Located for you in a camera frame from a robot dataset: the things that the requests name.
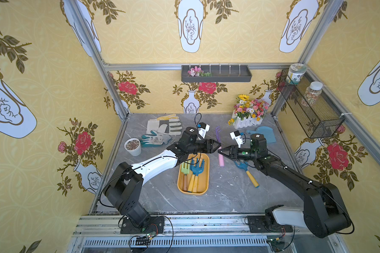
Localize purple rake pink handle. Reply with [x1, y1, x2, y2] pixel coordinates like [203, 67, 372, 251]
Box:
[215, 126, 225, 168]

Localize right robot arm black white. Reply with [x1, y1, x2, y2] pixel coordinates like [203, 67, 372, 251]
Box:
[218, 134, 355, 238]

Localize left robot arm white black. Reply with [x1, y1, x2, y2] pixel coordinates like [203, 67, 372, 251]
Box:
[102, 126, 221, 229]

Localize yellow plastic storage tray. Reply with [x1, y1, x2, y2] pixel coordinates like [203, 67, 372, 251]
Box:
[177, 153, 210, 195]

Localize light blue dustpan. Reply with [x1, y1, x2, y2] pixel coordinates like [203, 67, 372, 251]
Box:
[246, 126, 276, 143]

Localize white grey work glove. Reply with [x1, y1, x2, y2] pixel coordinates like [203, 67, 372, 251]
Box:
[146, 114, 183, 136]

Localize teal white garden glove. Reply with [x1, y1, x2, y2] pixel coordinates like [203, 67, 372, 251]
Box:
[140, 130, 172, 147]

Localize flowers in white fence planter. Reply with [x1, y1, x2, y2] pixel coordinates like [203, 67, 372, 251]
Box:
[228, 94, 270, 129]

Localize white cup with pebbles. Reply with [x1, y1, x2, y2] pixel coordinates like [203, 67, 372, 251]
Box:
[124, 138, 141, 157]

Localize pink artificial flowers on shelf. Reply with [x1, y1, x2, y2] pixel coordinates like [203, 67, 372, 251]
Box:
[187, 66, 212, 77]

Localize clear bottle colourful beads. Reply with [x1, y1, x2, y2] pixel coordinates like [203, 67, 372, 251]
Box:
[301, 81, 323, 106]

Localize white lidded jar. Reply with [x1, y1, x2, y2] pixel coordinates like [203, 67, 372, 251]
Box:
[286, 63, 307, 85]

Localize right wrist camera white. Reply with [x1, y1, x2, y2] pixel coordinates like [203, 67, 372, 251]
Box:
[230, 130, 244, 148]

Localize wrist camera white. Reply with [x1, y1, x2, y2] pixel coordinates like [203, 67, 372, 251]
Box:
[197, 122, 210, 139]
[230, 130, 244, 148]

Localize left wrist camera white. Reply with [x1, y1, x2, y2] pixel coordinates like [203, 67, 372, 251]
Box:
[197, 122, 210, 139]

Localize black wire mesh basket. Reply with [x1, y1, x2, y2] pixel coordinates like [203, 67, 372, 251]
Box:
[278, 69, 345, 139]

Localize grey wall shelf tray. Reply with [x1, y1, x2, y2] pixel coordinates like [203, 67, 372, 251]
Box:
[181, 64, 252, 83]

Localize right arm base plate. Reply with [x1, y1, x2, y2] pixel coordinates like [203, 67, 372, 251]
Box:
[244, 215, 294, 233]

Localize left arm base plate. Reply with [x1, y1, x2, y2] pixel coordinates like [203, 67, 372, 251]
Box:
[118, 216, 165, 235]

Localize right circuit board with wires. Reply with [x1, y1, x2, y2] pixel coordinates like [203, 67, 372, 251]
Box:
[266, 236, 295, 253]

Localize circuit board with wires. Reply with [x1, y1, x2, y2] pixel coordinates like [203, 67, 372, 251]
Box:
[128, 231, 158, 253]
[266, 236, 295, 253]

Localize left circuit board with wires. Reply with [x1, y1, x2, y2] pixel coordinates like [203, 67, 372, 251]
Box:
[128, 231, 158, 253]

